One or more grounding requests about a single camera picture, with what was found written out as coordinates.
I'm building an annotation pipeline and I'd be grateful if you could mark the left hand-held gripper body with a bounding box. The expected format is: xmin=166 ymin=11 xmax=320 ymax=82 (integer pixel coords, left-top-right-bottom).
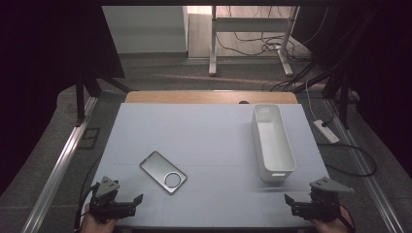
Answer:
xmin=88 ymin=176 xmax=120 ymax=224

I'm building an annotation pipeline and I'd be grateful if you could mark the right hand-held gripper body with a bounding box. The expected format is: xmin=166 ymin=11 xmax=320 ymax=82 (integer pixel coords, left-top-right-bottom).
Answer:
xmin=309 ymin=176 xmax=355 ymax=222

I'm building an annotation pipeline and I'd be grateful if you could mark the person's right hand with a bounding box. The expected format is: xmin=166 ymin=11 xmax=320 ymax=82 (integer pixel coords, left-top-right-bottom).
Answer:
xmin=309 ymin=207 xmax=353 ymax=233

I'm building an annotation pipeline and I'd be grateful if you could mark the person's left hand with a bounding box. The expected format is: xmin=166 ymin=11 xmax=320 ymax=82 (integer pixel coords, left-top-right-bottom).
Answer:
xmin=80 ymin=203 xmax=118 ymax=233

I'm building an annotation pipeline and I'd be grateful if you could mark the white plastic storage bin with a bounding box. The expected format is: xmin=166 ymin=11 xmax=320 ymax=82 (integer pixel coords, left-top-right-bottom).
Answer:
xmin=252 ymin=103 xmax=297 ymax=183

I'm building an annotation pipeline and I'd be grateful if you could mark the dark square floor cover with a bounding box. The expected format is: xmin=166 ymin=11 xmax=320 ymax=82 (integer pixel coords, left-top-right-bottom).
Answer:
xmin=77 ymin=127 xmax=101 ymax=150

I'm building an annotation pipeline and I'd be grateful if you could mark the white power strip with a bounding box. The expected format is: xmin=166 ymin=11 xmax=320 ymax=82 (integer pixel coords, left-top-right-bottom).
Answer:
xmin=313 ymin=119 xmax=340 ymax=145

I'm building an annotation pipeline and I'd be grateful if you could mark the pale grey table mat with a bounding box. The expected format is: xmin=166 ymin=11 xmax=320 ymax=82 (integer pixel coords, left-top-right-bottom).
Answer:
xmin=76 ymin=102 xmax=349 ymax=228

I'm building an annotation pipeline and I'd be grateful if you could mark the black metal stand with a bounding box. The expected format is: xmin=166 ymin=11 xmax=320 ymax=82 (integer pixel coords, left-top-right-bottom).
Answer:
xmin=322 ymin=67 xmax=354 ymax=130
xmin=75 ymin=71 xmax=134 ymax=126

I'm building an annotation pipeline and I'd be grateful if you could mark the wooden table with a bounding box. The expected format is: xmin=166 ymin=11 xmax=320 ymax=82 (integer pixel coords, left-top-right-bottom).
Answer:
xmin=124 ymin=90 xmax=298 ymax=105

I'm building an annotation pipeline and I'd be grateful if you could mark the black curtain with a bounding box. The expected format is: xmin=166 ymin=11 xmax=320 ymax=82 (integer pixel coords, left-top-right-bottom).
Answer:
xmin=299 ymin=0 xmax=412 ymax=179
xmin=0 ymin=0 xmax=126 ymax=197

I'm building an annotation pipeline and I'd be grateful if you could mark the white cabinet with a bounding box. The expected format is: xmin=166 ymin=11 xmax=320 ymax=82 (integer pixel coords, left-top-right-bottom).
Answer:
xmin=102 ymin=5 xmax=189 ymax=54

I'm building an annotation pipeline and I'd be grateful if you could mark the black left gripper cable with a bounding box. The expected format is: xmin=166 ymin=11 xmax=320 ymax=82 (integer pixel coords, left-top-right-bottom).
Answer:
xmin=74 ymin=183 xmax=100 ymax=231

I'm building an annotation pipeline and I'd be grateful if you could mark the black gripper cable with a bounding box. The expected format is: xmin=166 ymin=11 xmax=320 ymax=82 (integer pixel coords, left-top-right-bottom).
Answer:
xmin=74 ymin=183 xmax=100 ymax=231
xmin=338 ymin=203 xmax=357 ymax=233

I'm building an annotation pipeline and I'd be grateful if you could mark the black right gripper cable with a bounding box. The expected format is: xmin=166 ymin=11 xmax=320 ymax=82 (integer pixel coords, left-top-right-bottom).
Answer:
xmin=338 ymin=203 xmax=357 ymax=233

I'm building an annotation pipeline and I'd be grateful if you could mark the silver metal floor rail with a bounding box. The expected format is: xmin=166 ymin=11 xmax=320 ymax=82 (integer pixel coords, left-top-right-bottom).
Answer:
xmin=20 ymin=96 xmax=99 ymax=233
xmin=325 ymin=98 xmax=406 ymax=233

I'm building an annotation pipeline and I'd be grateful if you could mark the black floor cable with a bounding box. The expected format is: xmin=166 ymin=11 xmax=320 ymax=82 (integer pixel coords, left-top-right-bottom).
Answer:
xmin=317 ymin=116 xmax=378 ymax=178

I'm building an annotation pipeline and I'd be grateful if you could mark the white power strip cable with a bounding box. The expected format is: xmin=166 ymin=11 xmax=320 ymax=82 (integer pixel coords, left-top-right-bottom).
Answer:
xmin=305 ymin=90 xmax=320 ymax=122

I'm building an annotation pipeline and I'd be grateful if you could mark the bundle of thick black cables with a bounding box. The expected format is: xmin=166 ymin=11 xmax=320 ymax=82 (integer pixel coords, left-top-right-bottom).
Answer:
xmin=261 ymin=59 xmax=336 ymax=94

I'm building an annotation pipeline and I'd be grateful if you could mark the tangle of thin floor cables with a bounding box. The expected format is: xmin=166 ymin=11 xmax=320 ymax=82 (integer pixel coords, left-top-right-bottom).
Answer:
xmin=216 ymin=6 xmax=329 ymax=62

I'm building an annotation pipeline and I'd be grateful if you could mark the white metal desk frame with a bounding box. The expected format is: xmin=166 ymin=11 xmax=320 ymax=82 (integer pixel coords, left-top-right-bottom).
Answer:
xmin=208 ymin=5 xmax=300 ymax=77

